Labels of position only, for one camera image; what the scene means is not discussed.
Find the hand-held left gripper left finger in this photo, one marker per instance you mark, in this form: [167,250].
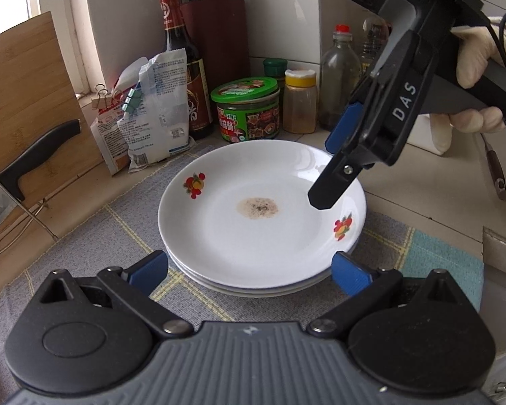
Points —
[147,272]

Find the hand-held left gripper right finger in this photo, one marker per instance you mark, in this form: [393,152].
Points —
[350,274]

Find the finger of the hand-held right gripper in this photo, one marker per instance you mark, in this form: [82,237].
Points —
[345,128]
[329,190]

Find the white fruit-print plate with brown stain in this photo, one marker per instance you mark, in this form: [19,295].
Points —
[257,181]

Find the white plate with fruit print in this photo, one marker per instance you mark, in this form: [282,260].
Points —
[236,292]
[244,296]

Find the person's right hand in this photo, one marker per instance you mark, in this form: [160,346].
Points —
[476,59]

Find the yellow-lidded spice jar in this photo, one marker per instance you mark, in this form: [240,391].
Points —
[300,105]

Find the clear bottle with red cap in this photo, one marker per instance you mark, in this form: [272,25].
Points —
[339,76]

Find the grey and teal checked mat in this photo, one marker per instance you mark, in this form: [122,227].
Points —
[109,228]

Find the small green-lidded jar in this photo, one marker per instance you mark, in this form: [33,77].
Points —
[275,71]

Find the green-lidded sauce jar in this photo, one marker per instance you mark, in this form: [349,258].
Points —
[244,114]

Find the red and white paper bag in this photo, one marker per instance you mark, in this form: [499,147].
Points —
[105,135]

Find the dark red knife block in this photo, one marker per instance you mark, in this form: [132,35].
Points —
[219,42]

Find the white and blue plastic bag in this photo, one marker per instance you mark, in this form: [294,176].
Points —
[160,105]

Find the metal binder clips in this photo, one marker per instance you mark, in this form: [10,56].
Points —
[103,97]

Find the dark soy sauce bottle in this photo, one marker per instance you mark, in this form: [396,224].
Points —
[181,50]

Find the bamboo cutting board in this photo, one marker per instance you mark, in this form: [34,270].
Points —
[29,84]

